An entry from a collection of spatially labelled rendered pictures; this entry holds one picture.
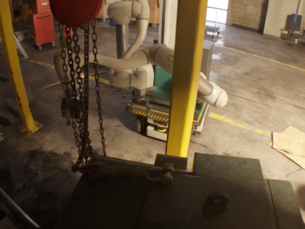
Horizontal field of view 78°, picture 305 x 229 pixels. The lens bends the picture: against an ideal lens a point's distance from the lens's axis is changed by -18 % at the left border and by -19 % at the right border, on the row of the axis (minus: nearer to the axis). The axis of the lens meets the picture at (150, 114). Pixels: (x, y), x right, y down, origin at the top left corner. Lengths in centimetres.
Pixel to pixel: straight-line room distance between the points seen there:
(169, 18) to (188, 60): 111
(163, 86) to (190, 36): 127
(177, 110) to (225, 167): 42
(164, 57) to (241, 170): 78
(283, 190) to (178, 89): 61
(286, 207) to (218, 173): 26
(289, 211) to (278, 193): 8
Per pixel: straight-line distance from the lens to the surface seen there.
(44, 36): 538
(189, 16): 90
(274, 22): 875
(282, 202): 79
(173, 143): 117
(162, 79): 210
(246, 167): 78
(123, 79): 169
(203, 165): 74
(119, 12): 174
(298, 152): 258
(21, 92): 234
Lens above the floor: 139
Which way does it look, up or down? 33 degrees down
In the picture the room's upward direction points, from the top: 2 degrees clockwise
